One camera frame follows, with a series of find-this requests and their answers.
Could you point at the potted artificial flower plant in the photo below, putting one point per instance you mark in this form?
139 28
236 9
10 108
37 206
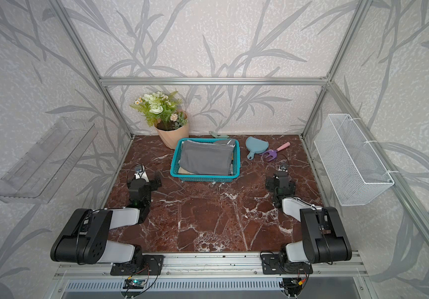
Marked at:
163 112

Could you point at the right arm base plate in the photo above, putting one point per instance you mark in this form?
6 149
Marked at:
277 264

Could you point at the beige grey striped pillowcase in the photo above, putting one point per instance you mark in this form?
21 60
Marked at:
182 171

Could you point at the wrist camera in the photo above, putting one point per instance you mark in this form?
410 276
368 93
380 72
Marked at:
283 167
140 172

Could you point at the plain grey pillowcase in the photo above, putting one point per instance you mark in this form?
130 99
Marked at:
207 158

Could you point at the teal plastic basket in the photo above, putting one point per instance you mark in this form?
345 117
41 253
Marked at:
235 165

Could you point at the controller board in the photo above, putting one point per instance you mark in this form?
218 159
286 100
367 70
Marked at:
134 284
292 284

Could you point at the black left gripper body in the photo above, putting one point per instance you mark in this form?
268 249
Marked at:
148 187

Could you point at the pink handled brush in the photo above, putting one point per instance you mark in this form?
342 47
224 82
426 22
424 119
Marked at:
284 146

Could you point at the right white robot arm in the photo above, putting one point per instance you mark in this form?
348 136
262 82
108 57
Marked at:
324 239

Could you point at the right controller board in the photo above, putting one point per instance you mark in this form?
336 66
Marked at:
292 284

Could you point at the aluminium front rail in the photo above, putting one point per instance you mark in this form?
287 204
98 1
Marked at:
216 265

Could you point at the clear acrylic wall shelf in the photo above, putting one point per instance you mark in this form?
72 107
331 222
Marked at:
37 176

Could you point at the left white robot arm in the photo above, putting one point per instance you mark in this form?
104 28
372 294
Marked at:
85 237

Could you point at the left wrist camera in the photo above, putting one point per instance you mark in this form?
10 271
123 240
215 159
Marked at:
140 172

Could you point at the white wire wall basket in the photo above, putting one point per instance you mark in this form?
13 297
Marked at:
355 171

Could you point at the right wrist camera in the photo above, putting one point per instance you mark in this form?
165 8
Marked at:
283 167

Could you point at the left controller board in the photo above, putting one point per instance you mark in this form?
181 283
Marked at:
134 284

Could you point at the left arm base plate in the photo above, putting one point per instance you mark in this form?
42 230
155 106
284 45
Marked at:
145 265

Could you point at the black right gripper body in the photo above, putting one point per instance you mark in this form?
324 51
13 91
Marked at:
270 180

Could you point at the light blue dustpan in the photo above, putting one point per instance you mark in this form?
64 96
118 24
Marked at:
255 146

